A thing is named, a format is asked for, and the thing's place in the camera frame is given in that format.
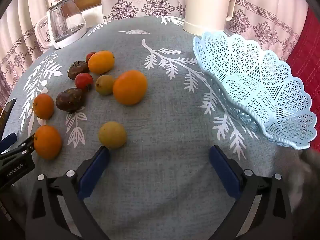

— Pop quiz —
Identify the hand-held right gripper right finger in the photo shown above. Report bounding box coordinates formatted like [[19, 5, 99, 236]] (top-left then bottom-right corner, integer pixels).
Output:
[[209, 145, 293, 240]]

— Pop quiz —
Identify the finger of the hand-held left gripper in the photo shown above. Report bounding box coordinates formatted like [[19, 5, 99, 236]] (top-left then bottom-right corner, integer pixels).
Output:
[[0, 134, 35, 160], [0, 132, 17, 153]]

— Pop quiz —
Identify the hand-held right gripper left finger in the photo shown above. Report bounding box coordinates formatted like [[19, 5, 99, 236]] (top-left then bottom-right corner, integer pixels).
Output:
[[25, 145, 110, 240]]

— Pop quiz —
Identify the small orange tangerine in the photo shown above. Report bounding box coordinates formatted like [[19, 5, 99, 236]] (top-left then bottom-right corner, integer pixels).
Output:
[[33, 125, 62, 160], [33, 94, 55, 120]]

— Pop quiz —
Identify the yellow-green round fruit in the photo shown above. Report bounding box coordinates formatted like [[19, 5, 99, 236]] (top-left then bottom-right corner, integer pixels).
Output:
[[98, 121, 127, 150]]

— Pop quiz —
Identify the dark wrinkled passion fruit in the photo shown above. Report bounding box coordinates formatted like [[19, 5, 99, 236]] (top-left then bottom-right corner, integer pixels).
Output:
[[55, 88, 85, 113], [67, 61, 90, 80]]

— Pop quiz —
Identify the green-brown round fruit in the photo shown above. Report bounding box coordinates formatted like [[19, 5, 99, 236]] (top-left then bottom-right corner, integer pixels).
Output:
[[95, 75, 116, 95]]

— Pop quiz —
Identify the large round orange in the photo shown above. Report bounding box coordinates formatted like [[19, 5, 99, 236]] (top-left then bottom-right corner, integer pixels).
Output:
[[113, 70, 148, 105]]

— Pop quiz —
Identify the yellow-orange citrus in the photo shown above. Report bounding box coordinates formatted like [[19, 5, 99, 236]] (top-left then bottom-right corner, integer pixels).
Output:
[[88, 51, 115, 75]]

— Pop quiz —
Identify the light blue lattice basket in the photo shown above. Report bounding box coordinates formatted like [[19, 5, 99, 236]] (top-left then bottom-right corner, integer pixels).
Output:
[[193, 31, 318, 150]]

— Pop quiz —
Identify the grey-blue leaf-print tablecloth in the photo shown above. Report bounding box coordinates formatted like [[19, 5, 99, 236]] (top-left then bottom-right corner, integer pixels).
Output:
[[0, 15, 320, 240]]

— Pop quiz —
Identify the red quilted blanket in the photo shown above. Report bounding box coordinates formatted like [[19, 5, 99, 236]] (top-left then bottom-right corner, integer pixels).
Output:
[[285, 5, 320, 88]]

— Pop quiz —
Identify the cream thermos jug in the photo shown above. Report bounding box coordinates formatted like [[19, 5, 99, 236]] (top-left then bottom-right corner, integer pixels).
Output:
[[182, 0, 235, 37]]

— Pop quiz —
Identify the glass kettle with white handle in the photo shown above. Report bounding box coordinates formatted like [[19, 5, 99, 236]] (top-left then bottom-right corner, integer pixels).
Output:
[[37, 0, 87, 50]]

